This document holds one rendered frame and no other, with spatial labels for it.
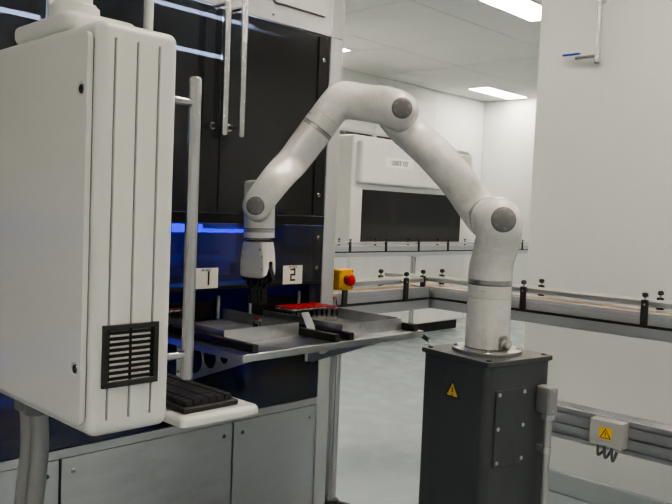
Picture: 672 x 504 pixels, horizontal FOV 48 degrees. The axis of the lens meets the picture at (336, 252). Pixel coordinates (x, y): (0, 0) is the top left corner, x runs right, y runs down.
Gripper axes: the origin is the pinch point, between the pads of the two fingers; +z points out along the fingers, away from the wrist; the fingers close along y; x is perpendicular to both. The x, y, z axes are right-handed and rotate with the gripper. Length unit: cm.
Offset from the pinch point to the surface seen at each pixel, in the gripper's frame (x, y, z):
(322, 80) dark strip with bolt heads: 42, -19, -67
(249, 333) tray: -7.4, 5.6, 8.9
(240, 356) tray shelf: -20.8, 18.4, 11.7
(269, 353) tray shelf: -12.6, 19.5, 11.7
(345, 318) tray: 43.9, -7.8, 10.3
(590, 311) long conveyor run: 120, 39, 9
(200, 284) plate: -4.6, -20.0, -1.9
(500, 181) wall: 837, -440, -85
